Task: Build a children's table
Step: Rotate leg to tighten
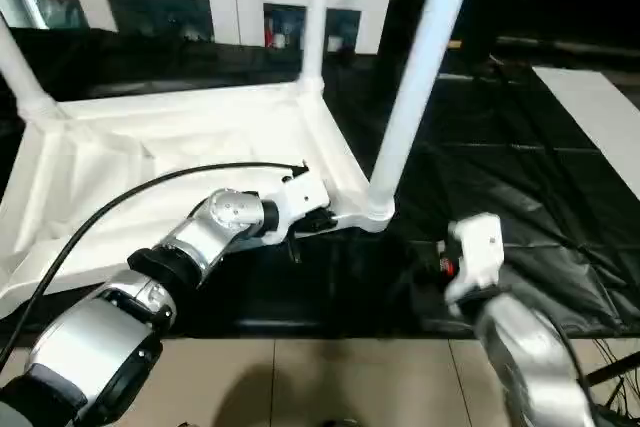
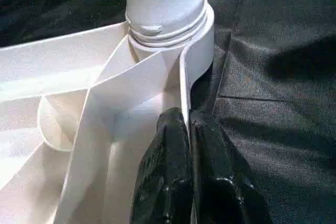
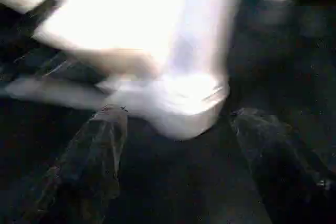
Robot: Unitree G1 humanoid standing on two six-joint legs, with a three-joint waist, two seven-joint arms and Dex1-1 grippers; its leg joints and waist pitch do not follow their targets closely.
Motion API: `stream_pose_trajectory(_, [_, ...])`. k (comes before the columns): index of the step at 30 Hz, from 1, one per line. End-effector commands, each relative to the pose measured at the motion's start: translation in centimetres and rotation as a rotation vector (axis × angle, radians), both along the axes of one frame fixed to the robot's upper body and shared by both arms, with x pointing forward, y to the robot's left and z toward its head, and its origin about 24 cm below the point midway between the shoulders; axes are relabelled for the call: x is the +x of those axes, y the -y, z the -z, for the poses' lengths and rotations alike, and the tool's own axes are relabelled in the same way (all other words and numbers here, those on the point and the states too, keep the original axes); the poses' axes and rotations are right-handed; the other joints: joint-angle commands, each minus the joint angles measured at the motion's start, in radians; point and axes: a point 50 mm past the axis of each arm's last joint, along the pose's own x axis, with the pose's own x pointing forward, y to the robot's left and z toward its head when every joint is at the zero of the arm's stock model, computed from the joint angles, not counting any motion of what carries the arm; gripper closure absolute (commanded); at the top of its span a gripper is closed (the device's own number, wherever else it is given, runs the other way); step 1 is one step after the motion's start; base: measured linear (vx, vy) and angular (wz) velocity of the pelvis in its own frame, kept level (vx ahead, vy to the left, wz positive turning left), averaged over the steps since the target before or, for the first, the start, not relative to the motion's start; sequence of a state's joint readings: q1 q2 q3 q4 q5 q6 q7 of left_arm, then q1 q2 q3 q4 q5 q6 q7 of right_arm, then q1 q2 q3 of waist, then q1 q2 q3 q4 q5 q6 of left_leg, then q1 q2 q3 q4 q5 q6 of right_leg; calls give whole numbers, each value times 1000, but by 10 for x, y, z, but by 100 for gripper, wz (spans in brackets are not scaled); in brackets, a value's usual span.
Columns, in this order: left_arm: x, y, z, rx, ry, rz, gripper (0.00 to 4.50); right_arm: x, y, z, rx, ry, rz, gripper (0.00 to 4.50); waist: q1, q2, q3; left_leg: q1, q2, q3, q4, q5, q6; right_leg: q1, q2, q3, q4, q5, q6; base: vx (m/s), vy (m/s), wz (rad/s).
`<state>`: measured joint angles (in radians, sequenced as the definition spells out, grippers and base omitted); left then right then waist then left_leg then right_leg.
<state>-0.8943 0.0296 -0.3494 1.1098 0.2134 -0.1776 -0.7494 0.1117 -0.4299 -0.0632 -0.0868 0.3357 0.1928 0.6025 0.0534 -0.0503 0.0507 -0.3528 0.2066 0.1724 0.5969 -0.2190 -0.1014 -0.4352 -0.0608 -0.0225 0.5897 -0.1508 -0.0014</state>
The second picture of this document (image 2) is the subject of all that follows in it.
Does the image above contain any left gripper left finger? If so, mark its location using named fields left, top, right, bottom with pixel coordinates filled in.
left=130, top=107, right=194, bottom=224

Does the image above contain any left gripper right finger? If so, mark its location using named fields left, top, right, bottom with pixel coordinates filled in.
left=189, top=111, right=274, bottom=224

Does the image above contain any white plastic table top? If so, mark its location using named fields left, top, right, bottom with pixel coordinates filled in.
left=0, top=4, right=216, bottom=224

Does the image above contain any white plastic table leg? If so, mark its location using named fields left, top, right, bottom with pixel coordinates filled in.
left=117, top=0, right=208, bottom=47

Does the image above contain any black work mat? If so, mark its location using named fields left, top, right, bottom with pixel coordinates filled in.
left=0, top=0, right=336, bottom=224

